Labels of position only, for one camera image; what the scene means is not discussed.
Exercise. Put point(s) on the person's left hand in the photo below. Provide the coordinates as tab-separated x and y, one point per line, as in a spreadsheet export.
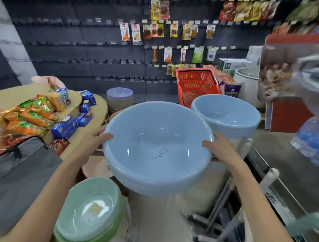
91	144

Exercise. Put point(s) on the person's right hand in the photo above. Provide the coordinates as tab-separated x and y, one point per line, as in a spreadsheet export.
224	152

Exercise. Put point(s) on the person's right thumb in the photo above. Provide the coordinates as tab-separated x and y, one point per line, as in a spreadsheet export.
209	145

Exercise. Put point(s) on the person's left thumb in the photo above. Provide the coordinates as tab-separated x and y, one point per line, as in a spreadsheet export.
106	137

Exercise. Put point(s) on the large blue plastic basin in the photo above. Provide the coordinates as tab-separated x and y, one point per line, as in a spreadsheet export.
157	147

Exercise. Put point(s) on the person's right forearm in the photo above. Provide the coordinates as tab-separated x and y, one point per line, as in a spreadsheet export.
256	207

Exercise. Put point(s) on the person's left forearm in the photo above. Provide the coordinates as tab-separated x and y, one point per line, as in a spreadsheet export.
42	202

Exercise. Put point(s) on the blue biscuit box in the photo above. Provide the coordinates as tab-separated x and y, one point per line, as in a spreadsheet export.
63	127
88	97
84	107
84	119

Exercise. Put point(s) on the pink plastic basin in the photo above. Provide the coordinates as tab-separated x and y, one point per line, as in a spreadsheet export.
96	167

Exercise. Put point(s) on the stack of blue basins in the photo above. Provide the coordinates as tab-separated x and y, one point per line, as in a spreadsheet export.
226	117

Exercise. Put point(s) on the stack of purple-lidded tubs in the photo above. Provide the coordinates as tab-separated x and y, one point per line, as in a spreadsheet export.
119	98

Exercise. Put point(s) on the red snack packet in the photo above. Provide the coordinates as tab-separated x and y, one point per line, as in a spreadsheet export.
59	146

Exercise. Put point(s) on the red plastic shopping basket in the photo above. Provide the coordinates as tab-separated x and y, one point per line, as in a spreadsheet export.
196	84

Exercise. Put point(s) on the purple and red carton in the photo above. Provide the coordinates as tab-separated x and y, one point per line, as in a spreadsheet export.
228	84

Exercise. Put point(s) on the white chest freezer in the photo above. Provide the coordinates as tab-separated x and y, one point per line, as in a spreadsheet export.
246	84

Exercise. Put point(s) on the stack of green basins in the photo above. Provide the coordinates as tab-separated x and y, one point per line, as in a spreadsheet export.
89	212

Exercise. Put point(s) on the pile of orange snack packets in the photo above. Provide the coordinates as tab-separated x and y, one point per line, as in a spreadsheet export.
32	117

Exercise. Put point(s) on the white cardboard box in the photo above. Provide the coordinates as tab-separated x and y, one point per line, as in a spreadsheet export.
231	65

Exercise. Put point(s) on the round beige table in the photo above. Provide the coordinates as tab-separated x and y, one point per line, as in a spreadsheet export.
25	93

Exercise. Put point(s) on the black pegboard display rack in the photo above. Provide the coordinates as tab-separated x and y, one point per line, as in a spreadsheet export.
74	49

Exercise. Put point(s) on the clear water bottle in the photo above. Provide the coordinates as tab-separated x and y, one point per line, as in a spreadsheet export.
307	139

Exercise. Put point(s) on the red poster display stand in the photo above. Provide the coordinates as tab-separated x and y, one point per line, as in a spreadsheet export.
279	74

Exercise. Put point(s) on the hanging snack packets on hooks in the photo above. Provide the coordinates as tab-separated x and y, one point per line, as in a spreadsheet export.
172	32

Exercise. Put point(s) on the green plastic item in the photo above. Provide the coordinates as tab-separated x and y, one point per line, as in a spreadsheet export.
302	223

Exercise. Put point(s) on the white pillar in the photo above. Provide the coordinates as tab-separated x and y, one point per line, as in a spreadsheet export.
15	44

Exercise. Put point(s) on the row of red yellow packets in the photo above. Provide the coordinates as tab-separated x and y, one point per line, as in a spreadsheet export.
246	10

